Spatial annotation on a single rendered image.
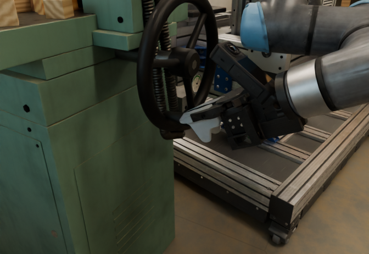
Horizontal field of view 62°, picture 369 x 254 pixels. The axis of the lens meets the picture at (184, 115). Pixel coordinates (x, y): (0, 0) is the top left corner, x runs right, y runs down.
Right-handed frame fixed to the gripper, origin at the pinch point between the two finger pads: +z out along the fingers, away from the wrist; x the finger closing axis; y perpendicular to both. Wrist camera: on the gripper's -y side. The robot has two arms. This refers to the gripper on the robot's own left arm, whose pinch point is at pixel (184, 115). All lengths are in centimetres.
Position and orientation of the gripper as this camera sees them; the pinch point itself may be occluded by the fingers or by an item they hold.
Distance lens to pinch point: 56.0
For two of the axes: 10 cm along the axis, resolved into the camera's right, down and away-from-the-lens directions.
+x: 5.2, -3.8, 7.7
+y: 4.3, 8.9, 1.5
